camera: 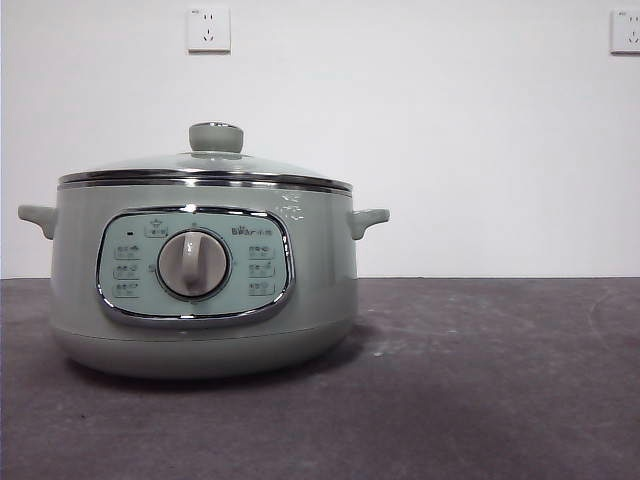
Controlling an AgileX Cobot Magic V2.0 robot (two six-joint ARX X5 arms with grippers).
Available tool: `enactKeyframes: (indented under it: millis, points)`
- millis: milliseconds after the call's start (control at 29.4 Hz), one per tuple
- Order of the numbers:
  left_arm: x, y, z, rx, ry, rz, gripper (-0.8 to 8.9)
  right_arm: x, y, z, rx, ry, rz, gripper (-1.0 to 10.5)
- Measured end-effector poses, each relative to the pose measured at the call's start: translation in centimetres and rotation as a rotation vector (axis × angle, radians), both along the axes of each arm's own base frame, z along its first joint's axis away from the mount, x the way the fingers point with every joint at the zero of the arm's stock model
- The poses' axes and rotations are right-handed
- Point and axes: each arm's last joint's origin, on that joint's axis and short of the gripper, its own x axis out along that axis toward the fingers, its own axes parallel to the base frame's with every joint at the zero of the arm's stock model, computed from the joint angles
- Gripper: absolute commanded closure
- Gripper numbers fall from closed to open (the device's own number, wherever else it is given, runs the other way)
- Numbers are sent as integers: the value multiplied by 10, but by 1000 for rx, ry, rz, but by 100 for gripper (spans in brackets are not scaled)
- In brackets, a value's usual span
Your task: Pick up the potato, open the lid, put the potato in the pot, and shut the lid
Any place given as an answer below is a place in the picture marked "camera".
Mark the glass lid with green knob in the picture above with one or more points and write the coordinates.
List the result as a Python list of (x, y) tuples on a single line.
[(216, 137)]

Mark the sage green electric cooking pot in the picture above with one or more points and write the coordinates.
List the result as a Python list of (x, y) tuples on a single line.
[(320, 275)]

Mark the white wall socket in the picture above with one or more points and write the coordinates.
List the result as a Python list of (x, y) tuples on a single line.
[(627, 32), (210, 30)]

